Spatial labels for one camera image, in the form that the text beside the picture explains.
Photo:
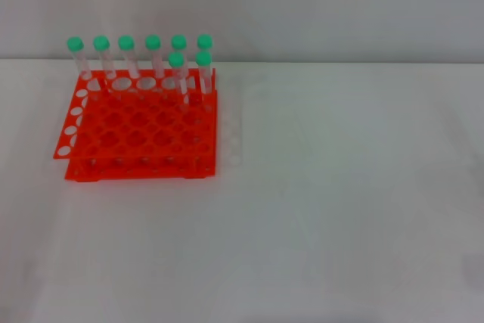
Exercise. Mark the green-capped clear test tube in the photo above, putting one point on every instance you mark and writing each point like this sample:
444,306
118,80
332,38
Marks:
178,41
126,42
75,43
204,41
101,42
152,42
176,60
203,58

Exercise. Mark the orange test tube rack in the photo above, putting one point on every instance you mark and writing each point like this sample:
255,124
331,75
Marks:
143,126

